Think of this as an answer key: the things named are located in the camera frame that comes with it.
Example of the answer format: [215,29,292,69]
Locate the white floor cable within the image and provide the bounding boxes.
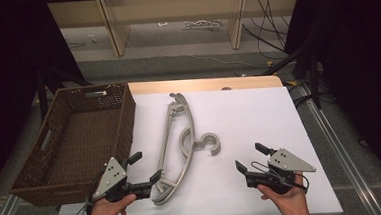
[148,47,270,76]

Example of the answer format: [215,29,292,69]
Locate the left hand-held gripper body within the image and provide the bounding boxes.
[90,154,153,205]

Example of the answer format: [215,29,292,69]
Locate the right hand-held gripper cable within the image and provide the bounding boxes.
[250,157,311,196]

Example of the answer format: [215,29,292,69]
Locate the black floor cables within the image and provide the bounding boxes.
[240,0,294,63]

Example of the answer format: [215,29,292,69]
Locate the black curtain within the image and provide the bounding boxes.
[281,0,381,202]
[0,0,95,200]

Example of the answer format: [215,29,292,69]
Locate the grey plastic clothes hanger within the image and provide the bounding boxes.
[146,91,202,207]
[146,90,225,207]

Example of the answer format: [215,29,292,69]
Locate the person's right hand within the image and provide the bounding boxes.
[256,171,312,215]

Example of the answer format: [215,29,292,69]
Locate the light wooden shelf unit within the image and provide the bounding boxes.
[47,0,304,62]

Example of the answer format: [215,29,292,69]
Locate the white table mat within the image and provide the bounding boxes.
[48,82,344,215]

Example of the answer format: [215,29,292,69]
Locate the black metal stand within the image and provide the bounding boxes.
[35,65,95,121]
[261,43,323,113]

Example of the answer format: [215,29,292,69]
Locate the person's left hand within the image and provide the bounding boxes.
[82,192,139,215]

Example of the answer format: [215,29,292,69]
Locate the brown wicker basket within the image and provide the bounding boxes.
[2,82,143,210]

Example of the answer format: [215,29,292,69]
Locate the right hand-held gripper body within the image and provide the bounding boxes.
[243,145,319,197]

